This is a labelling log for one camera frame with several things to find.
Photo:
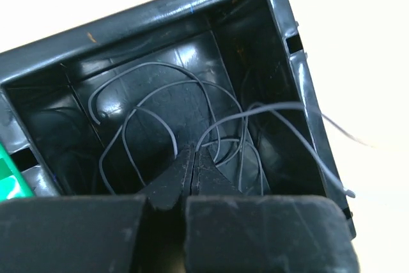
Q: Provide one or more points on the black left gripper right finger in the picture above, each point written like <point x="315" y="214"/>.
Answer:
<point x="229" y="232"/>

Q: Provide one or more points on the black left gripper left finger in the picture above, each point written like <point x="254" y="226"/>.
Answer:
<point x="141" y="232"/>

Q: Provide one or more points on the black plastic bin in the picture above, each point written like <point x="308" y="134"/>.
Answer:
<point x="68" y="99"/>

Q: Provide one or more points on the green plastic bin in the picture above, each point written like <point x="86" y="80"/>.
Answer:
<point x="13" y="184"/>

